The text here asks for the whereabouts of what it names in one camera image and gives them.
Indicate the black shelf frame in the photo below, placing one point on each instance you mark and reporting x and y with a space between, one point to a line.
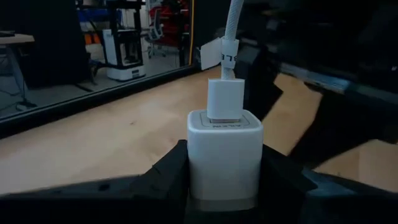
113 18

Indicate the white and black machine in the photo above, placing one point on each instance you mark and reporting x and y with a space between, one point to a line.
124 73

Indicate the white office chair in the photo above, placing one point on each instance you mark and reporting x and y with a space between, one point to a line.
157 31

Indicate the white USB charger adapter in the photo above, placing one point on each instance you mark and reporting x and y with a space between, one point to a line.
224 161

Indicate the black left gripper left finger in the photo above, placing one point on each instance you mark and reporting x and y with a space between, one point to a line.
161 186

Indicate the large black cabinet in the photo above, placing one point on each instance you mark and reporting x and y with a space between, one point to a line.
59 46

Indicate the black aluminium table frame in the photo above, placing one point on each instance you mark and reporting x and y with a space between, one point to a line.
93 96

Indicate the orange box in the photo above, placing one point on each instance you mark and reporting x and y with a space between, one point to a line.
92 38

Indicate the black panel with yellow edge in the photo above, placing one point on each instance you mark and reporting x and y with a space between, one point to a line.
208 25

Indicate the wooden side table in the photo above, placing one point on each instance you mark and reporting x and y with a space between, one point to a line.
15 39

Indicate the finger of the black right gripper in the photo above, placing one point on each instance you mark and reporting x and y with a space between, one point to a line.
261 90
342 124

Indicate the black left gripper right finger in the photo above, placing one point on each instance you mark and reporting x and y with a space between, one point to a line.
286 193

